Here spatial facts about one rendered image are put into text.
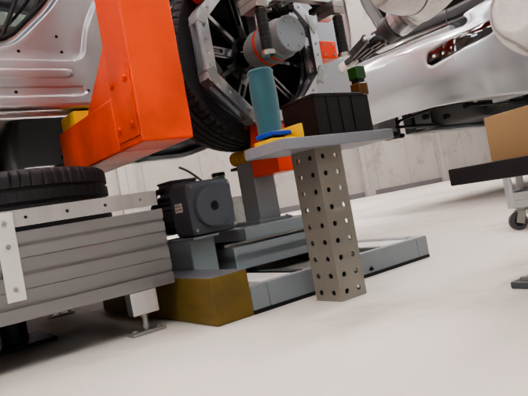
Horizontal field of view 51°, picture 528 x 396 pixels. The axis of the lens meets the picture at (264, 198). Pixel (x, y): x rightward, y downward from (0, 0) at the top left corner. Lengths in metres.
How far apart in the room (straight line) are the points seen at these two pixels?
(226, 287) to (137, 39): 0.72
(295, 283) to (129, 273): 0.48
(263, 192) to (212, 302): 0.72
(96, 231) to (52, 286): 0.18
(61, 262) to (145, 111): 0.45
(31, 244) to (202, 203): 0.55
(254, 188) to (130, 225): 0.65
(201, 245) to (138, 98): 0.54
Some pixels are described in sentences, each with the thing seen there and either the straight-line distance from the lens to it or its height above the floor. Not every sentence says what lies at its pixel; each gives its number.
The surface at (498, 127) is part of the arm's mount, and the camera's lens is 1.43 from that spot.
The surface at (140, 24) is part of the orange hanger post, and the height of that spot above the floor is 0.84.
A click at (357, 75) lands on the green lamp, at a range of 1.73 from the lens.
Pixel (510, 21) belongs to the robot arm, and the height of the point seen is 0.56.
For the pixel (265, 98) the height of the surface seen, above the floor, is 0.63.
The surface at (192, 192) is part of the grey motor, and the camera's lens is 1.75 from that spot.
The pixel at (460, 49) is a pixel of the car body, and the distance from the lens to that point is 4.36.
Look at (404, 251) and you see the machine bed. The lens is 1.98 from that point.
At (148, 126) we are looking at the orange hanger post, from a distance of 1.54.
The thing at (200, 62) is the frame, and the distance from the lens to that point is 1.92.
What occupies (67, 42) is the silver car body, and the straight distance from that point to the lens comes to 2.14.
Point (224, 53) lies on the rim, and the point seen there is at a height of 0.86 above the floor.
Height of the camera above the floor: 0.30
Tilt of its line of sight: level
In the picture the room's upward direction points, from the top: 10 degrees counter-clockwise
